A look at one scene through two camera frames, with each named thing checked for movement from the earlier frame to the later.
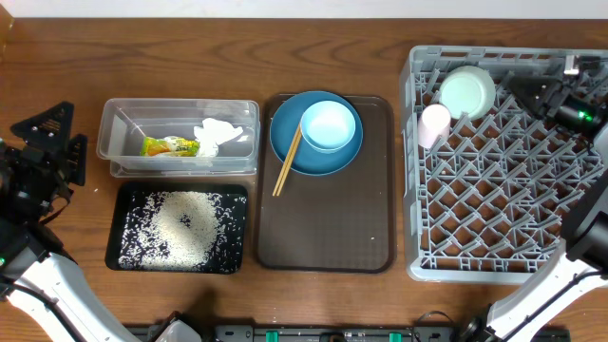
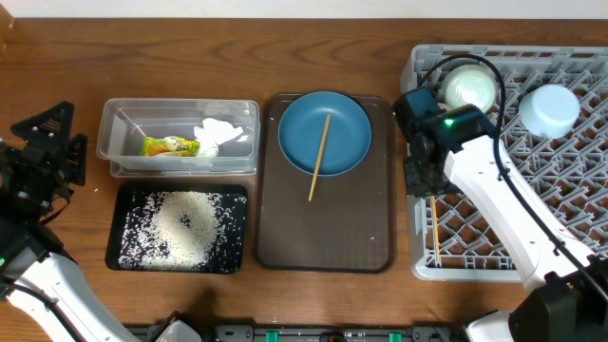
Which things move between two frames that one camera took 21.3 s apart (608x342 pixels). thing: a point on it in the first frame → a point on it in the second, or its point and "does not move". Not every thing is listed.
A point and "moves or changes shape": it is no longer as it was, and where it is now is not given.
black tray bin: [175, 227] does not move
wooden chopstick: [290, 160] → [435, 228]
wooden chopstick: [283, 167] → [322, 149]
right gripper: [520, 83] → [415, 184]
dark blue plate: [307, 160] moves or changes shape
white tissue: [210, 134] does not move
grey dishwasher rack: [486, 206] does not move
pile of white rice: [183, 231] does not move
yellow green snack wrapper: [157, 146] does not move
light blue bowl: [328, 126] → [550, 110]
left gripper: [47, 171] does not move
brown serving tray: [342, 221] does not move
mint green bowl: [468, 92] does not move
